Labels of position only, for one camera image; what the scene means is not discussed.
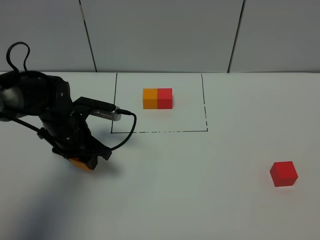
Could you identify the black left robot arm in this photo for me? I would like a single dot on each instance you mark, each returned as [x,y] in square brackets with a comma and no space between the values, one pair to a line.
[43,104]

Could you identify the template red cube block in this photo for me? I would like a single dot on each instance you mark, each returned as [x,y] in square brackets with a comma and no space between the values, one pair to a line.
[164,98]

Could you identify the template orange cube block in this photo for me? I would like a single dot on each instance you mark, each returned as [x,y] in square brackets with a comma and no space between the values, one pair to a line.
[150,98]

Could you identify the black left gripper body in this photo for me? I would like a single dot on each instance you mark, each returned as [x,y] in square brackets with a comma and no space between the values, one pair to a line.
[71,135]

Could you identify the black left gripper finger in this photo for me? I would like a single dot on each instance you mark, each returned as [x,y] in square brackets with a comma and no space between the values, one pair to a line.
[90,162]

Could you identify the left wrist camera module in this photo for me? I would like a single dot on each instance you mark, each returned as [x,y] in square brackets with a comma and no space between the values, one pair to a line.
[87,106]

